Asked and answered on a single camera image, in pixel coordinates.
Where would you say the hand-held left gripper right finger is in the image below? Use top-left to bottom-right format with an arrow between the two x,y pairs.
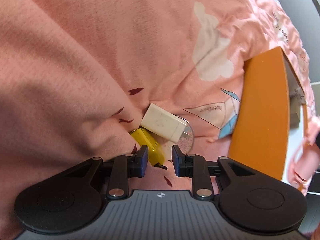
171,145 -> 253,198

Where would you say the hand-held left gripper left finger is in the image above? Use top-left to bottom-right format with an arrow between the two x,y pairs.
66,145 -> 149,198

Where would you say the clear glitter round badge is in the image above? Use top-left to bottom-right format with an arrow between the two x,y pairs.
172,116 -> 195,155

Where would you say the small yellow plastic device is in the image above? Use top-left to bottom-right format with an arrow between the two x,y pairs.
130,128 -> 167,170

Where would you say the white charger plug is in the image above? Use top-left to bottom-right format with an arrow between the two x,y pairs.
140,103 -> 192,144

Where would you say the orange cardboard box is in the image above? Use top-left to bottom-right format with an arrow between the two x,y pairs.
229,46 -> 313,195

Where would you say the pink cloth pouch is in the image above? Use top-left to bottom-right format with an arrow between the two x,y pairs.
286,116 -> 320,197

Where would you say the dark glossy booklet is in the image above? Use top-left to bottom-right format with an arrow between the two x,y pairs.
291,87 -> 306,105

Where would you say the pink printed blanket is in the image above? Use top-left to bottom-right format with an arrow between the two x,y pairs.
0,0 -> 320,230

